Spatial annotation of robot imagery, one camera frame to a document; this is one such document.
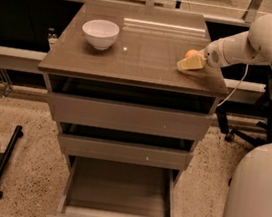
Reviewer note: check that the brown drawer cabinet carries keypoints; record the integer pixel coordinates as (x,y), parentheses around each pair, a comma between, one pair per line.
(138,69)

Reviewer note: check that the black office chair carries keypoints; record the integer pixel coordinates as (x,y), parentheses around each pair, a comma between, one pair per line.
(250,121)

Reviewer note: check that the orange fruit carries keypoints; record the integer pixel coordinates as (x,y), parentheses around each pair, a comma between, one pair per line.
(190,53)

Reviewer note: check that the white ceramic bowl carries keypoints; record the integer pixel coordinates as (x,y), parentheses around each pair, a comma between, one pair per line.
(101,34)

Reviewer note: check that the black metal bar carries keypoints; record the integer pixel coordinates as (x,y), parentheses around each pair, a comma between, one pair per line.
(5,156)

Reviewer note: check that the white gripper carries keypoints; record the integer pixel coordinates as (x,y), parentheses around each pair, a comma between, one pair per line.
(211,55)

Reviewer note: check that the middle drawer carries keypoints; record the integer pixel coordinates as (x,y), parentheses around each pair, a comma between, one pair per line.
(122,152)

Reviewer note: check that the top drawer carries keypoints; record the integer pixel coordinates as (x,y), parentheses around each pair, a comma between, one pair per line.
(125,117)

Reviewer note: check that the small glass bottle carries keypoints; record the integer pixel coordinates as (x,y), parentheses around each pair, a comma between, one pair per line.
(52,37)

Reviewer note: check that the open bottom drawer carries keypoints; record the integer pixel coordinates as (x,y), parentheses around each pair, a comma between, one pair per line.
(98,188)

